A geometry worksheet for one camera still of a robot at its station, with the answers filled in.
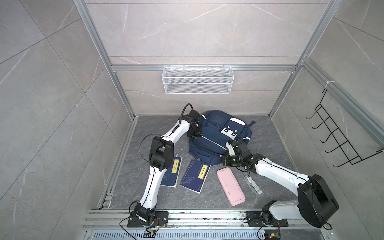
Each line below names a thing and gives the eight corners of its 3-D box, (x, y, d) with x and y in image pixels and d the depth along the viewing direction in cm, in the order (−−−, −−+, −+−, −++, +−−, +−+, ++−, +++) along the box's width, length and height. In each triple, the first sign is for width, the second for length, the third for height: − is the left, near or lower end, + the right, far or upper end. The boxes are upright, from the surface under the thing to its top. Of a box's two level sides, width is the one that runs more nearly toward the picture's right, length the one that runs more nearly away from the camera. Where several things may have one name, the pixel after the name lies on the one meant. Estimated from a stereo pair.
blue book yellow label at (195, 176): (179, 185, 86) (179, 184, 84) (192, 160, 97) (192, 158, 95) (200, 194, 83) (200, 193, 81) (210, 167, 93) (210, 165, 91)
